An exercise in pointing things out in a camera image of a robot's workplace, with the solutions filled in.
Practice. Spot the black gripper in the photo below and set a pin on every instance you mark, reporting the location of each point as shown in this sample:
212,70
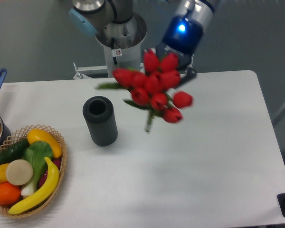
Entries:
181,38

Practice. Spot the red tulip bouquet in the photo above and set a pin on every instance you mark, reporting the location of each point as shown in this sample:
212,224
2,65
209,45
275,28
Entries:
149,89

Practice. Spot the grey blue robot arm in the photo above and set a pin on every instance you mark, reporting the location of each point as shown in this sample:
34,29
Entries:
91,16

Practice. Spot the dark grey ribbed vase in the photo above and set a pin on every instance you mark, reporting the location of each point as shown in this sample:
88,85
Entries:
98,112

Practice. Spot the purple red vegetable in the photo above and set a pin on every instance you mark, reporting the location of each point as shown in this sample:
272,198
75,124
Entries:
43,178

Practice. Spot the green bok choy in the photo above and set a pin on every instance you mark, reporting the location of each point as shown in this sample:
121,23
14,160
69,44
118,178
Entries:
35,155

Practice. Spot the yellow banana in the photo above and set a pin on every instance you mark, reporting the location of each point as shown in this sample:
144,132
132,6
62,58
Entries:
41,194

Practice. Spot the green cucumber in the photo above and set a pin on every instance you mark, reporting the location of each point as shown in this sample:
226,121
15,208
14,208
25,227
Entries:
14,152

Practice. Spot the beige round disc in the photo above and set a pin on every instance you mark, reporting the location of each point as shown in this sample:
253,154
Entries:
19,172

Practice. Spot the orange fruit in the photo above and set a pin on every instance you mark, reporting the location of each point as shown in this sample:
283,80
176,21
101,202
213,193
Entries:
9,194

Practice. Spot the woven wicker basket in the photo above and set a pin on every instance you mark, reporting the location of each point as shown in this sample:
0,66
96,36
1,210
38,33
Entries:
21,134

